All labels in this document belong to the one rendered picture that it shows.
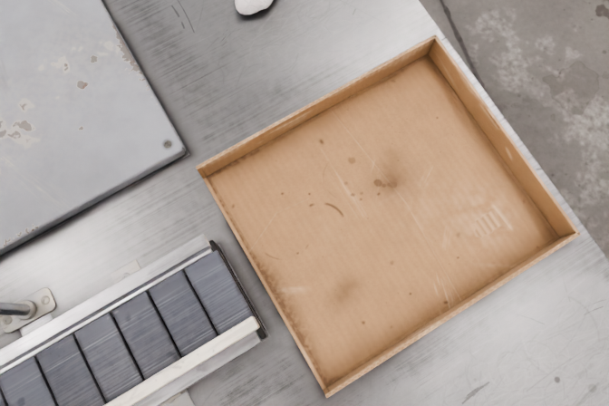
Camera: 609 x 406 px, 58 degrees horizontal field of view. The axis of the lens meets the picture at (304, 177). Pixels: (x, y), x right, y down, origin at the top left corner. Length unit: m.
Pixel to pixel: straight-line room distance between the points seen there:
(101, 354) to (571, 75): 1.48
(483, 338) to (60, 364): 0.41
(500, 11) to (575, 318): 1.24
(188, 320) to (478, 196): 0.33
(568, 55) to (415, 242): 1.24
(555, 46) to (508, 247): 1.20
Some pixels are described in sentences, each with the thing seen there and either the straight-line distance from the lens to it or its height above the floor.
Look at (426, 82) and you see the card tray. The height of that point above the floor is 0.83.
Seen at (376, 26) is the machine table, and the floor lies 0.83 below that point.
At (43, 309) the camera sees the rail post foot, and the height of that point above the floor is 0.83.
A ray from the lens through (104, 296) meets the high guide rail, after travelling 0.48.
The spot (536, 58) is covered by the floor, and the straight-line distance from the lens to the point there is 1.73.
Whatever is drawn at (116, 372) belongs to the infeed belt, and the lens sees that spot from 0.56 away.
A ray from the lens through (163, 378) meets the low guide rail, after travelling 0.52.
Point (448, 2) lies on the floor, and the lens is 1.74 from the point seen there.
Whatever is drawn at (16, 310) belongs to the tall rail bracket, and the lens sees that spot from 0.61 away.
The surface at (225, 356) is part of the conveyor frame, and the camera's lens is 0.54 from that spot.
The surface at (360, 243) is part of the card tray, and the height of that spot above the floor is 0.83.
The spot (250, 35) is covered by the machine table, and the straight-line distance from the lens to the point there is 0.68.
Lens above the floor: 1.42
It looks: 75 degrees down
